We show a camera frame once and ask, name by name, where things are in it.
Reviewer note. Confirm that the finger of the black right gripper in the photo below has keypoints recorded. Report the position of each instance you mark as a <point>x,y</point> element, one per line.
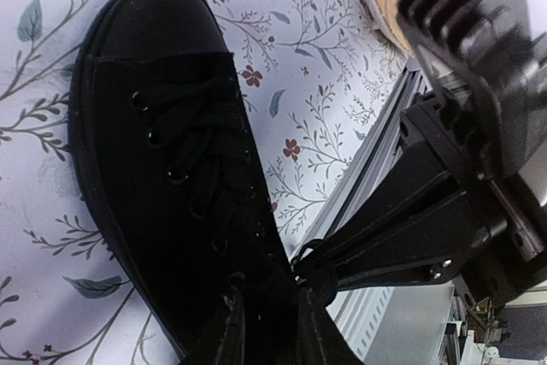
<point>430,247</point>

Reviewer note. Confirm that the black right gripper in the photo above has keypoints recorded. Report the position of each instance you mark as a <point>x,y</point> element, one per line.
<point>488,74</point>

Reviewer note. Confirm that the woven bamboo tray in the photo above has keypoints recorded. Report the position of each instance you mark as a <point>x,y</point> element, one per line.
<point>384,13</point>

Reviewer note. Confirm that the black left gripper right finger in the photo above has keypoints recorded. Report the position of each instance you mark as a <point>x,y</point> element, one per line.
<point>319,340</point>

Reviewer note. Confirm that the aluminium front rail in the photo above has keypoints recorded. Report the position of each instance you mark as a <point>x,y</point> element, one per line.
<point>384,324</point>

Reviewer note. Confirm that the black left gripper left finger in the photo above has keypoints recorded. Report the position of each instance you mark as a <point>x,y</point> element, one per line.
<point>223,341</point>

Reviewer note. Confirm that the black canvas sneaker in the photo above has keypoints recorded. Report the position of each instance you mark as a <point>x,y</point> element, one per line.
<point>132,45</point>

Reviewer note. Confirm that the black shoelace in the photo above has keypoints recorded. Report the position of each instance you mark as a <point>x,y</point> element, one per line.
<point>197,218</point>

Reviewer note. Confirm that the floral patterned table mat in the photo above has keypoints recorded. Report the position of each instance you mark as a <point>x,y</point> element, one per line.
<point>314,76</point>

